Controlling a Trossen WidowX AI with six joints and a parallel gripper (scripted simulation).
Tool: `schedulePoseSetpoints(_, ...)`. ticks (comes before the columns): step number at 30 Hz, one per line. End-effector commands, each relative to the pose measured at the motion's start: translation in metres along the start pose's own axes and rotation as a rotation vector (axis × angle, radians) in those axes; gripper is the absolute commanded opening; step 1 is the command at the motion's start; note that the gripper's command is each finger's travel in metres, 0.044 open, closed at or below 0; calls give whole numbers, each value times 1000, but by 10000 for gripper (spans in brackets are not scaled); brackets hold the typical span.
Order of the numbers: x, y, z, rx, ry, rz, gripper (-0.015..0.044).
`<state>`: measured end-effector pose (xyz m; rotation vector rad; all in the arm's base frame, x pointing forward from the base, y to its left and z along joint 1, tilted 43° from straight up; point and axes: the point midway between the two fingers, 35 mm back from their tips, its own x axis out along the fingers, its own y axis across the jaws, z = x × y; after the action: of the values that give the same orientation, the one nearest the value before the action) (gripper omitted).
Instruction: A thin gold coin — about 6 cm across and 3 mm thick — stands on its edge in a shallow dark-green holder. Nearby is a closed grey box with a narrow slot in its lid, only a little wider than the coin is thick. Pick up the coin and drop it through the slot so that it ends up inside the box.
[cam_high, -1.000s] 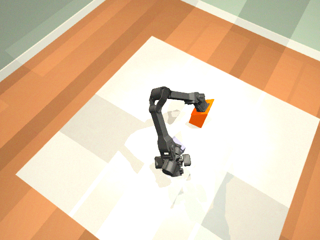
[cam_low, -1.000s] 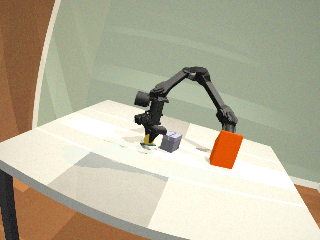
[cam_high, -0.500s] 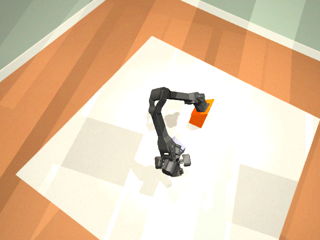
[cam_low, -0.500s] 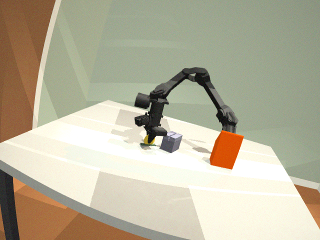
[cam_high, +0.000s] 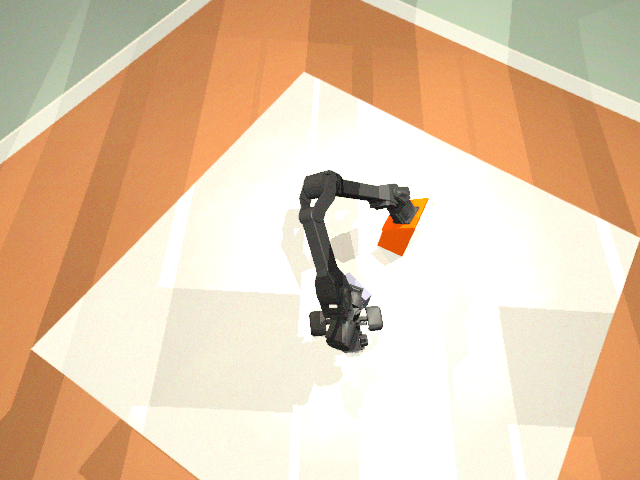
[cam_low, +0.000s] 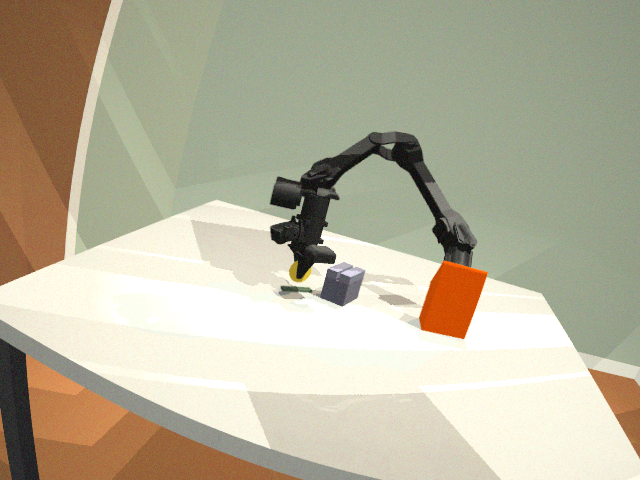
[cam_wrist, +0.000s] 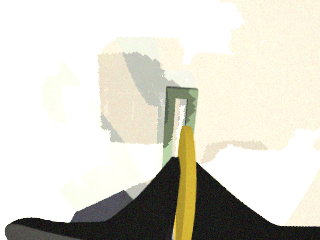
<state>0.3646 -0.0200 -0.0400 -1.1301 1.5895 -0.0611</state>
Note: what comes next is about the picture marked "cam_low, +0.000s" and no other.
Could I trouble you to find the gold coin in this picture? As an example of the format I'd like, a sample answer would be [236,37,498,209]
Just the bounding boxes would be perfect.
[289,261,311,283]

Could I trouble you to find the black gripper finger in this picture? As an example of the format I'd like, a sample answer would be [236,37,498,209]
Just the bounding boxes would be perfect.
[287,244,303,262]
[295,251,314,279]

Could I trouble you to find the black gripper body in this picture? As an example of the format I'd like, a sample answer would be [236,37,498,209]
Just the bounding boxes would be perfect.
[291,211,337,264]

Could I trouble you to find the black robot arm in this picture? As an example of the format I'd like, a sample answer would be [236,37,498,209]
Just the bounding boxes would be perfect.
[269,132,477,268]

